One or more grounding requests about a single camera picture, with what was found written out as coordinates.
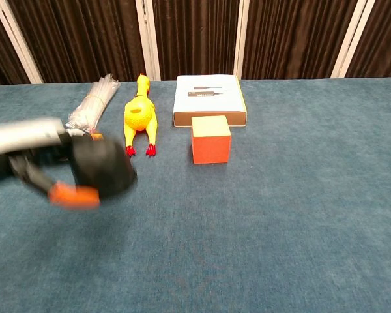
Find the black round lid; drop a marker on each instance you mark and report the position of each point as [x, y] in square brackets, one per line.
[127, 182]

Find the white flat cardboard box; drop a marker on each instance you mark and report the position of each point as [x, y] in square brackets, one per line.
[208, 98]

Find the blue felt table cover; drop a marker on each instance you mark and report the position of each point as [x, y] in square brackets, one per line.
[280, 212]

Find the black faceted dome object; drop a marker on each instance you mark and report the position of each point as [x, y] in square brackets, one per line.
[97, 163]

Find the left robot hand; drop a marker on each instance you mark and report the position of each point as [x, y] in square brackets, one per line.
[23, 137]

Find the yellow rubber chicken toy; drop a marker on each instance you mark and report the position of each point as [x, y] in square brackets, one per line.
[138, 114]

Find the white bottle with yellow cap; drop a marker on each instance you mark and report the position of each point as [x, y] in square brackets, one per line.
[76, 132]

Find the dark brown pleated curtain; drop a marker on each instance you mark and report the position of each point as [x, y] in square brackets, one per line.
[195, 32]

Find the orange and yellow cube block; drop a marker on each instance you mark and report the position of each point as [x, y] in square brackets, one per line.
[211, 146]

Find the clear bag of plastic straws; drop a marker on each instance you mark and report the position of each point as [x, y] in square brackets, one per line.
[91, 104]

